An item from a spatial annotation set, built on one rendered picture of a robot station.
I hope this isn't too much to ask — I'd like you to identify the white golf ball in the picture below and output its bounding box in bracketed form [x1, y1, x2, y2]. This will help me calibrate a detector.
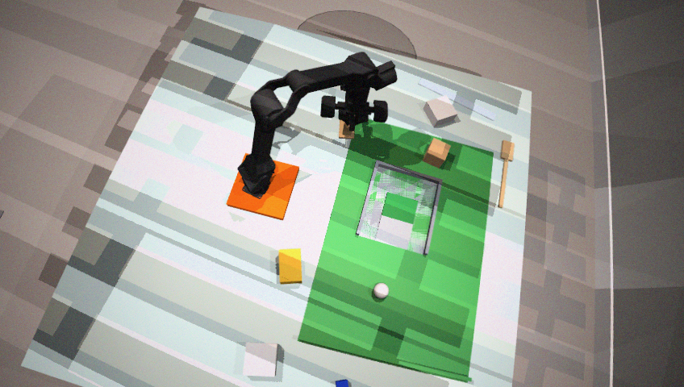
[373, 283, 389, 298]

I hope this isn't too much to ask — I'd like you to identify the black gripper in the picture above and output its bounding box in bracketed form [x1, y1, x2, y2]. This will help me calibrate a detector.
[320, 95, 388, 126]

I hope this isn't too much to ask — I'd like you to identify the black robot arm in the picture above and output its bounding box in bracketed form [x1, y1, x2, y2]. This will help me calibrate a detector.
[237, 52, 397, 199]

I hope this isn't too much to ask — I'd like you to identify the mustard yellow block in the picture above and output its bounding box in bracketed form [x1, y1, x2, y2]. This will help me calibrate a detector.
[278, 248, 302, 285]

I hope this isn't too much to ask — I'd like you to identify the green putting mat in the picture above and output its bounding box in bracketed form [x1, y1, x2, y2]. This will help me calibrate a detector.
[299, 119, 494, 377]

